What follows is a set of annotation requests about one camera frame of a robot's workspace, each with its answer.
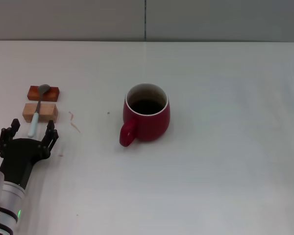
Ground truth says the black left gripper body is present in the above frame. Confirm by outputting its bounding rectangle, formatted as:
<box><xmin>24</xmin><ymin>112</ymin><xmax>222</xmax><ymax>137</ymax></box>
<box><xmin>0</xmin><ymin>138</ymin><xmax>51</xmax><ymax>189</ymax></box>

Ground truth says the blue handled metal spoon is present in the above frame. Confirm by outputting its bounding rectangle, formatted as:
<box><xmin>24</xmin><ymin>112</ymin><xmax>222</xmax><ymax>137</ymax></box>
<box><xmin>27</xmin><ymin>84</ymin><xmax>51</xmax><ymax>139</ymax></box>

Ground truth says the red ceramic coffee cup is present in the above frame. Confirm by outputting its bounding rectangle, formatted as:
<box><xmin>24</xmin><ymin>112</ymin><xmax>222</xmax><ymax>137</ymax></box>
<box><xmin>119</xmin><ymin>83</ymin><xmax>171</xmax><ymax>147</ymax></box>

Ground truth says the light wooden block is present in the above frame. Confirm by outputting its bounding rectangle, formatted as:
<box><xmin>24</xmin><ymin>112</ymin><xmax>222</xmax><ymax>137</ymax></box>
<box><xmin>22</xmin><ymin>103</ymin><xmax>59</xmax><ymax>124</ymax></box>

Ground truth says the dark reddish wooden block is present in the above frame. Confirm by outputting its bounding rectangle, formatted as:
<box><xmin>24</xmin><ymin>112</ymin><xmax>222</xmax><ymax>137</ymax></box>
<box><xmin>27</xmin><ymin>85</ymin><xmax>60</xmax><ymax>102</ymax></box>

